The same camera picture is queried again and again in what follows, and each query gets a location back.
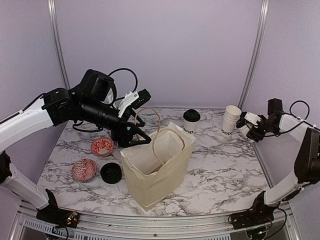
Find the white paper coffee cup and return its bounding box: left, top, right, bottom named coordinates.
left=183, top=119, right=199, bottom=135

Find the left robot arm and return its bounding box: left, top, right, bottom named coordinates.
left=0, top=69, right=151, bottom=223

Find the stack of black lids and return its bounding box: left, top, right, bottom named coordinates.
left=100, top=162, right=122, bottom=184

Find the black cup lid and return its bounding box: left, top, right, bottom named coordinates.
left=183, top=109, right=201, bottom=123

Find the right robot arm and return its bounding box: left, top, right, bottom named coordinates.
left=244, top=98, right=320, bottom=224

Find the red floral bowl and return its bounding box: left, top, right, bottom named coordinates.
left=90, top=137, right=115, bottom=157

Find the red patterned bowl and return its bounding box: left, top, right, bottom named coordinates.
left=71, top=158, right=97, bottom=183

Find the right aluminium post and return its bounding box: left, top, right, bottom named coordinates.
left=237, top=0, right=270, bottom=109

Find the stack of white cups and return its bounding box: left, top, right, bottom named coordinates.
left=221, top=105, right=242, bottom=136

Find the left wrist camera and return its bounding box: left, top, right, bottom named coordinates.
left=117, top=89, right=151, bottom=118

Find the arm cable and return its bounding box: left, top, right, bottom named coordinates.
left=108, top=67, right=139, bottom=92
left=264, top=100, right=311, bottom=138

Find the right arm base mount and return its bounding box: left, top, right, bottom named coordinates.
left=227, top=191, right=277, bottom=230

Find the cream paper bag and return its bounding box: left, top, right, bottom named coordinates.
left=120, top=122, right=196, bottom=212

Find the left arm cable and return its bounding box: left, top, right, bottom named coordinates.
left=108, top=67, right=139, bottom=92

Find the aluminium post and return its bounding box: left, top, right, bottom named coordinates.
left=237, top=0, right=270, bottom=109
left=47, top=0, right=71, bottom=89

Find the left aluminium post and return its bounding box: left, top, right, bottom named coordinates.
left=47, top=0, right=71, bottom=89

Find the aluminium front rail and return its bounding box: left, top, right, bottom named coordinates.
left=9, top=198, right=301, bottom=240

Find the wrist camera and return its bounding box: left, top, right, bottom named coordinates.
left=236, top=111, right=263, bottom=129
left=117, top=89, right=151, bottom=118

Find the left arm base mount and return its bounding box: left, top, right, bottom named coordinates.
left=36, top=189, right=80, bottom=229

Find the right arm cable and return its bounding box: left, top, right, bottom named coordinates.
left=264, top=100, right=311, bottom=138

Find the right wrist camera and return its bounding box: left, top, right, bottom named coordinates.
left=236, top=111, right=263, bottom=129

